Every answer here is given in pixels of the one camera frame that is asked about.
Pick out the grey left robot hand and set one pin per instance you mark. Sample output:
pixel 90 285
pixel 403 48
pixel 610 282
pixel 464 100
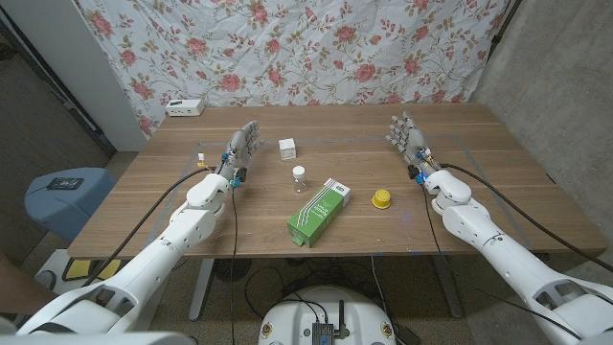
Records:
pixel 239 153

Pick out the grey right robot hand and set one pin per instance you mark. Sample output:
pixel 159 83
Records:
pixel 414 144

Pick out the clear medicine bottle white cap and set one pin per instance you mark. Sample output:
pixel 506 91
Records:
pixel 300 183

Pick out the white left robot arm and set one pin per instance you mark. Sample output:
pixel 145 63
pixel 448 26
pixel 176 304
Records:
pixel 191 230

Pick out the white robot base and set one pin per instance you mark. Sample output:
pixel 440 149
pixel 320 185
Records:
pixel 287 316

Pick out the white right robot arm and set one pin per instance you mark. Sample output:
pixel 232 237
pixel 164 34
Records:
pixel 479 225

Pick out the small white cube box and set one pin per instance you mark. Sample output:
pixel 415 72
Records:
pixel 287 149

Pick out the yellow lid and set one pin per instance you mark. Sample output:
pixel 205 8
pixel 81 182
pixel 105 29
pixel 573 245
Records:
pixel 381 199

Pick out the green medicine box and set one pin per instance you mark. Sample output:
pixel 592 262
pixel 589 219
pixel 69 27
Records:
pixel 316 215

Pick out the white power strip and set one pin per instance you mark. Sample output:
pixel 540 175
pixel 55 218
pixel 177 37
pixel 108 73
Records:
pixel 185 108

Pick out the floral backdrop cloth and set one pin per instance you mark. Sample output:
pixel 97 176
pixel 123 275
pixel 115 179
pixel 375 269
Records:
pixel 287 48

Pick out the white metal table leg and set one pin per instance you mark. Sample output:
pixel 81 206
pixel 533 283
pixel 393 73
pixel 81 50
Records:
pixel 201 287
pixel 447 287

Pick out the black backdrop stand pole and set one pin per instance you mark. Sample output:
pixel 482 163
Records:
pixel 503 29

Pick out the black phone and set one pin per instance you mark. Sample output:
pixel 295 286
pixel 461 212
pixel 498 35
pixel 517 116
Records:
pixel 65 183

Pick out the blue-grey round stool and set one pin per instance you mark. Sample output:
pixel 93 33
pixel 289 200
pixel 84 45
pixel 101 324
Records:
pixel 67 211

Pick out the yellow black floor pedal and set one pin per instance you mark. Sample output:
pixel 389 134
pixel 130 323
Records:
pixel 76 269

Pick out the grey sneaker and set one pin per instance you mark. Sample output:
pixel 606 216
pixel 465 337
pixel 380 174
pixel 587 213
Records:
pixel 45 280

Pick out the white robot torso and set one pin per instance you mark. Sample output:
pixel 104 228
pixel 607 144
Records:
pixel 96 339

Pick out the person's leg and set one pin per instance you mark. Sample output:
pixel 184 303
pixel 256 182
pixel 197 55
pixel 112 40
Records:
pixel 19 287

